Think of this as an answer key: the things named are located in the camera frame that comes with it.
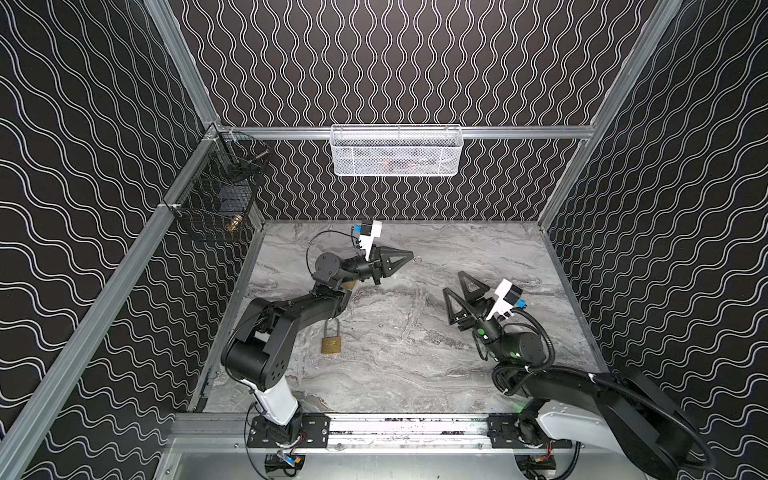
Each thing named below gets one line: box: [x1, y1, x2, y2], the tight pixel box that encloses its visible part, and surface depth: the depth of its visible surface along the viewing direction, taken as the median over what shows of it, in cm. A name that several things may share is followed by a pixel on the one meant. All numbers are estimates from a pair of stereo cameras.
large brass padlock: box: [321, 317, 341, 354], surface depth 90 cm
